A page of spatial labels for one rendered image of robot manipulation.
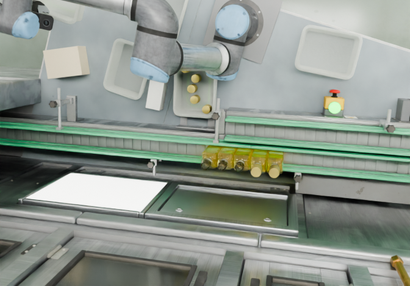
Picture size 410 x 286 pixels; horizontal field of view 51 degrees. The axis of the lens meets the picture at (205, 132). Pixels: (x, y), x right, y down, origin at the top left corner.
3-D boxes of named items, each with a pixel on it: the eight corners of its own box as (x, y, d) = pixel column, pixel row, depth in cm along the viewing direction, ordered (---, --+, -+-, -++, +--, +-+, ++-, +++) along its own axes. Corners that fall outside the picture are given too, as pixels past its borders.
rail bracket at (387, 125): (376, 125, 158) (384, 132, 145) (379, 106, 157) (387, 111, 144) (387, 127, 157) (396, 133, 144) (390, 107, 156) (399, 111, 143)
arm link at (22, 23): (27, -1, 114) (-9, -10, 116) (23, 41, 117) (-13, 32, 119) (44, 1, 122) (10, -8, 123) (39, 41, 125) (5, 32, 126)
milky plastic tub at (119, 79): (109, 86, 189) (101, 88, 181) (122, 37, 184) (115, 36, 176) (146, 99, 187) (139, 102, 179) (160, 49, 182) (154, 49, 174)
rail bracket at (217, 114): (215, 138, 169) (209, 145, 157) (217, 96, 166) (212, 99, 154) (222, 139, 169) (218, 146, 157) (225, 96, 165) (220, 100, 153)
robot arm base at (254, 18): (228, -3, 170) (224, -4, 160) (264, 10, 168) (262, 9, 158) (215, 34, 174) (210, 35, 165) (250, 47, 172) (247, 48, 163)
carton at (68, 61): (52, 50, 190) (43, 50, 182) (85, 46, 186) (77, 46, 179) (57, 77, 192) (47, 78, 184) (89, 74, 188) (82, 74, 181)
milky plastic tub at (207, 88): (177, 113, 184) (172, 116, 175) (179, 60, 179) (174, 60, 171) (218, 116, 181) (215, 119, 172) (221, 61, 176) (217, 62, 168)
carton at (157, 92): (149, 105, 186) (145, 107, 180) (158, 50, 181) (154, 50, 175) (163, 108, 185) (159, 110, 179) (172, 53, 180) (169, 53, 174)
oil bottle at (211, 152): (210, 155, 171) (199, 169, 151) (210, 141, 170) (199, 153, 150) (223, 156, 170) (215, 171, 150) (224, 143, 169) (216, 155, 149)
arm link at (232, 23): (255, 10, 159) (251, 8, 146) (246, 46, 163) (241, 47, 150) (224, 2, 161) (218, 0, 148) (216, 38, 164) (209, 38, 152)
